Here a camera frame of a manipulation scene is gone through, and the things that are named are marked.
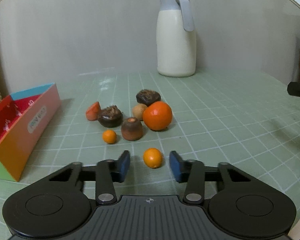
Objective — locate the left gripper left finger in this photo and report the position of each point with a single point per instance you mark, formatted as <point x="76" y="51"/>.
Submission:
<point x="108" y="172"/>

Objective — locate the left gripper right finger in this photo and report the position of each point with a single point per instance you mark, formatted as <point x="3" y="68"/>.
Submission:
<point x="191" y="172"/>

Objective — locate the small kumquat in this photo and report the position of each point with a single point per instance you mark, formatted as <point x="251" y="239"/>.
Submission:
<point x="153" y="158"/>
<point x="109" y="136"/>

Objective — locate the small kumquat front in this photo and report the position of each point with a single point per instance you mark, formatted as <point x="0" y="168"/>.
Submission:
<point x="153" y="158"/>

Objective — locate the brown cup-shaped fruit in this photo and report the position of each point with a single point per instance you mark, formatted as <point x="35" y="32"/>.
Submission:
<point x="131" y="129"/>

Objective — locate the dark mangosteen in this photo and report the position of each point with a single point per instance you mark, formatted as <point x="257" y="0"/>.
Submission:
<point x="147" y="97"/>
<point x="110" y="117"/>

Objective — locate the red strawberry piece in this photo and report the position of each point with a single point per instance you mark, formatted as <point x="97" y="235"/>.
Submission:
<point x="93" y="111"/>

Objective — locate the orange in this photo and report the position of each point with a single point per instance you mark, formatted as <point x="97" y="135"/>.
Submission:
<point x="157" y="116"/>

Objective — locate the tan round longan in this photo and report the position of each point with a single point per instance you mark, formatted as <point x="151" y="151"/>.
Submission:
<point x="138" y="110"/>

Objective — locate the colourful cardboard box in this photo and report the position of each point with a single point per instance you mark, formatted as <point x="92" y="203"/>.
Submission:
<point x="23" y="117"/>

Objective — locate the cream thermos jug grey lid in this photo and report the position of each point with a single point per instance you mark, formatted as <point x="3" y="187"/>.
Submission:
<point x="176" y="39"/>

